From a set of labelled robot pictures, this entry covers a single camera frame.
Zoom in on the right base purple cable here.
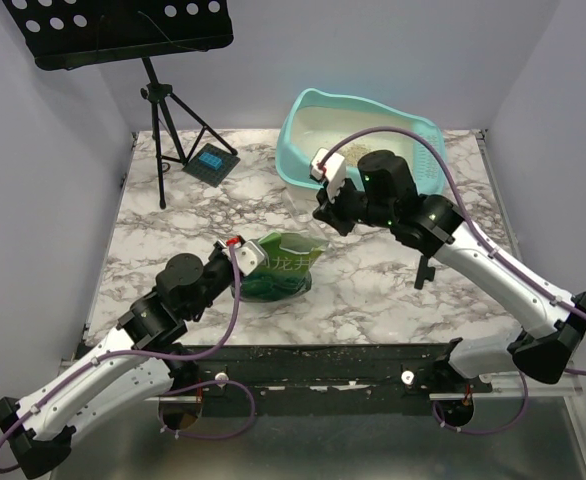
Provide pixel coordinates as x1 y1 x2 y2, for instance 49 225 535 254
431 374 530 435

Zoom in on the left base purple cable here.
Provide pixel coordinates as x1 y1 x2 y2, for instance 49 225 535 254
160 372 257 441

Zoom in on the clear plastic scoop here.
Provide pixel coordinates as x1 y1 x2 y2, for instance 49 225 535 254
282 191 326 239

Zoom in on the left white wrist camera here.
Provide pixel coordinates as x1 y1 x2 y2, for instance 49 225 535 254
215 236 267 276

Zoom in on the litter pile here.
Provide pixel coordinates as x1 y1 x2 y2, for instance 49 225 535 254
338 143 373 168

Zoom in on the green litter bag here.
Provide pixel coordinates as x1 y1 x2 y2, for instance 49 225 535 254
239 231 329 303

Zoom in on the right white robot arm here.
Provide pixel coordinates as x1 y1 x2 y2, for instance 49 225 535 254
310 149 586 392

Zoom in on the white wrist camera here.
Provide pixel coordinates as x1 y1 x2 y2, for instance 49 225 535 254
215 236 267 276
310 148 347 203

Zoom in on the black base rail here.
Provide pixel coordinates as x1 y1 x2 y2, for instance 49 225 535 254
165 343 492 421

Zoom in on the dark lego baseplate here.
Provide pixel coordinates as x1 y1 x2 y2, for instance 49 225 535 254
183 143 240 187

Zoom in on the teal white litter box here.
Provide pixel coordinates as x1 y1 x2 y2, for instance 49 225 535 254
275 88 446 200

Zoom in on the black bag clip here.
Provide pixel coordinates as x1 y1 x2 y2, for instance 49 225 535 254
414 255 436 290

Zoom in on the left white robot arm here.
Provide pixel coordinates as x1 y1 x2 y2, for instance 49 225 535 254
0 237 264 479

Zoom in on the black music stand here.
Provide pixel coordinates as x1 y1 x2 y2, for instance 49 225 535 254
3 0 237 209

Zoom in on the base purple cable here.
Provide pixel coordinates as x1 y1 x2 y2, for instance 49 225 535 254
431 374 530 435
160 372 257 441

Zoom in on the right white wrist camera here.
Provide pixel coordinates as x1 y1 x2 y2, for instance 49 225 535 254
310 148 347 203

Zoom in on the blue lego brick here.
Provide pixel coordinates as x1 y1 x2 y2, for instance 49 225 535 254
198 152 224 171

